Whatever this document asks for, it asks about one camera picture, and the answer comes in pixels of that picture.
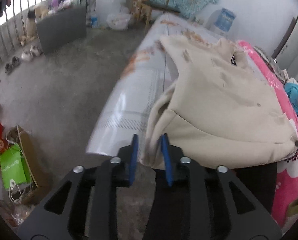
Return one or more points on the bed with floral sheet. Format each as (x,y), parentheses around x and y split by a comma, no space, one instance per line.
(150,71)

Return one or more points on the pink floral quilt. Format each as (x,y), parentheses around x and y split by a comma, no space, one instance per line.
(285,204)

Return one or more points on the brown paper bag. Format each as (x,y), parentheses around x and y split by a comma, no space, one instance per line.
(40,183)

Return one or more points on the white plastic bag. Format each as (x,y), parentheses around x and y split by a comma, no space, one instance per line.
(118,21)

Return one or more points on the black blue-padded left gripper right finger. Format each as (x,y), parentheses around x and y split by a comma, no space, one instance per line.
(219,205)

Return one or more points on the white sneakers pair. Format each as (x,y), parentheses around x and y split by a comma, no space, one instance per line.
(31,53)

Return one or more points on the dark grey shoes pair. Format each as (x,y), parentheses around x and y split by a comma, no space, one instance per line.
(10,66)

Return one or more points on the dark grey board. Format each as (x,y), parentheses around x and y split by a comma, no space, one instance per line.
(61,28)

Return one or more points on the water dispenser with blue bottle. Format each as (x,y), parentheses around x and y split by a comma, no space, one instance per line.
(221,26)

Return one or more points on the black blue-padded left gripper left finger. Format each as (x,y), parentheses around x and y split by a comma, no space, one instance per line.
(83,204)

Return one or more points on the wooden chair black seat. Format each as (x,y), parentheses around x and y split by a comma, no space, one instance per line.
(144,8)

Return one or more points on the green paper bag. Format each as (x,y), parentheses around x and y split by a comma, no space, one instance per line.
(13,166)

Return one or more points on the cream fleece jacket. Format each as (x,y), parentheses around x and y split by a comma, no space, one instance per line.
(216,110)

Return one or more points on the grey knitted blanket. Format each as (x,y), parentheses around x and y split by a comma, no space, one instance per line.
(272,65)

